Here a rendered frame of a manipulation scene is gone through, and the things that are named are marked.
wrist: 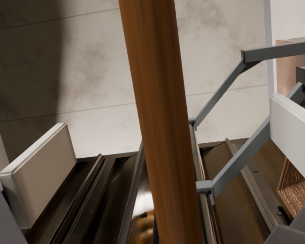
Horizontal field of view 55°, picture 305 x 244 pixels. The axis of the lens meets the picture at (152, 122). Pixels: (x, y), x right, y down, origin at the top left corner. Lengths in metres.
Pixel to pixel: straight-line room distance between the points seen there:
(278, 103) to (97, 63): 3.81
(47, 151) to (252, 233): 1.00
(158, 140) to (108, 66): 3.76
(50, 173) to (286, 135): 0.13
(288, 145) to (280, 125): 0.01
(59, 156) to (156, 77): 0.07
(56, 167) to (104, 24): 3.76
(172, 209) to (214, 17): 3.70
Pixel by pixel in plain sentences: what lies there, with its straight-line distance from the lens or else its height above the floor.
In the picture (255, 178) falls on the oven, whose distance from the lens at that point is 1.45.
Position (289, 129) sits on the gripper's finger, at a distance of 0.17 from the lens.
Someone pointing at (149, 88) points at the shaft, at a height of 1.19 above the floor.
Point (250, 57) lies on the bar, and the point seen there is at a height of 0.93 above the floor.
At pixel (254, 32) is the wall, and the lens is 3.94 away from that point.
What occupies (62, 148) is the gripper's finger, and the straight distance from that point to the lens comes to 0.19.
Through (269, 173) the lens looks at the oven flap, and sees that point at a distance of 1.54.
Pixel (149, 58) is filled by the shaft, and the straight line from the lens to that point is 0.16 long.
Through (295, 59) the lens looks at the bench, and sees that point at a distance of 1.69.
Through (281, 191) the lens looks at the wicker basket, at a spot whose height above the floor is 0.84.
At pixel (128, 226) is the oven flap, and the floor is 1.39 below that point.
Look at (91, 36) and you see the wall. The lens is 3.95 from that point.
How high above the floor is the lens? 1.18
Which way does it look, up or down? 6 degrees up
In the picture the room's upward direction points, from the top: 97 degrees counter-clockwise
